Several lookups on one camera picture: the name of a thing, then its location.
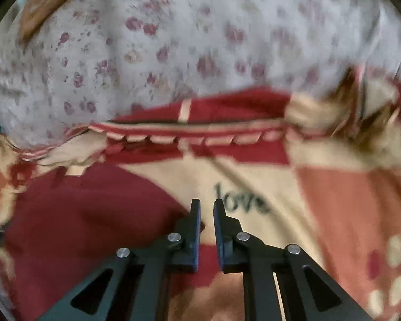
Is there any brown checkered plush mat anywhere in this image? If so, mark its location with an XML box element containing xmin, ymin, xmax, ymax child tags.
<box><xmin>18</xmin><ymin>0</ymin><xmax>104</xmax><ymax>41</ymax></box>

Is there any dark red fleece garment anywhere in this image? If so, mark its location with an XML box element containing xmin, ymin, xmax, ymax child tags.
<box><xmin>5</xmin><ymin>165</ymin><xmax>221</xmax><ymax>321</ymax></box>

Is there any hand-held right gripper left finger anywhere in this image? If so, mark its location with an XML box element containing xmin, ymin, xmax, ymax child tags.
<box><xmin>37</xmin><ymin>199</ymin><xmax>201</xmax><ymax>321</ymax></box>

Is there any red cream printed blanket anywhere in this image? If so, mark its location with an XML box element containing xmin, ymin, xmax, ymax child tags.
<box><xmin>0</xmin><ymin>63</ymin><xmax>401</xmax><ymax>321</ymax></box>

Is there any floral print quilt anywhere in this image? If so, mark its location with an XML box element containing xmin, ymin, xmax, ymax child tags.
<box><xmin>0</xmin><ymin>0</ymin><xmax>401</xmax><ymax>149</ymax></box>

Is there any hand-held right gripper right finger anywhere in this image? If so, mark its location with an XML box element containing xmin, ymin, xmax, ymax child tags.
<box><xmin>213</xmin><ymin>199</ymin><xmax>375</xmax><ymax>321</ymax></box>

